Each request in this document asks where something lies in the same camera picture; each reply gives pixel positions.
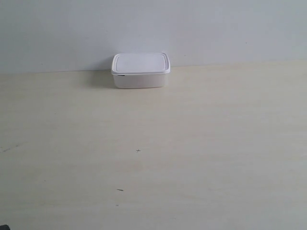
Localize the white lidded plastic container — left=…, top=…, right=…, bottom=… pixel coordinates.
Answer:
left=111, top=52, right=171, bottom=89

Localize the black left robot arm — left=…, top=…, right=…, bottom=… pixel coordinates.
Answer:
left=0, top=224, right=11, bottom=230

